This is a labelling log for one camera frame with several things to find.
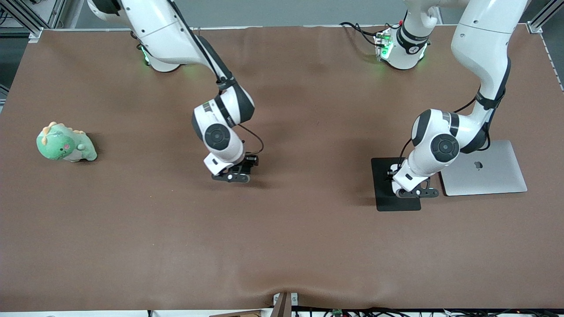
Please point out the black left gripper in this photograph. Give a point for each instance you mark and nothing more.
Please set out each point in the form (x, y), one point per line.
(391, 172)

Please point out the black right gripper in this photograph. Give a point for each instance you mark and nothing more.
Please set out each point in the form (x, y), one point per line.
(249, 161)

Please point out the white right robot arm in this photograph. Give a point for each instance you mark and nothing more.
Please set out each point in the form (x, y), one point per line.
(154, 26)

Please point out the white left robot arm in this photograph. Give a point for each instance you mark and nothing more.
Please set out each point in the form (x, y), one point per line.
(480, 44)

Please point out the black mouse pad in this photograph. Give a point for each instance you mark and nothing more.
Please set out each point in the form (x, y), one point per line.
(383, 196)

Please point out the brown table cover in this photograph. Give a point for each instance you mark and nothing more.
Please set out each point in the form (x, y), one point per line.
(282, 237)

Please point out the silver laptop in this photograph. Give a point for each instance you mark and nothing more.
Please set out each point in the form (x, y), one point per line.
(493, 176)

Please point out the green dinosaur plush toy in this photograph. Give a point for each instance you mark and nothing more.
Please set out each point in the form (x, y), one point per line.
(61, 145)

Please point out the brown post with metal bracket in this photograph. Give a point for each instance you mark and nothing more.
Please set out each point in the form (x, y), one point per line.
(282, 306)

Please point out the aluminium frame profile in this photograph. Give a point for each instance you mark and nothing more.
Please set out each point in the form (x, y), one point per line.
(35, 35)
(534, 27)

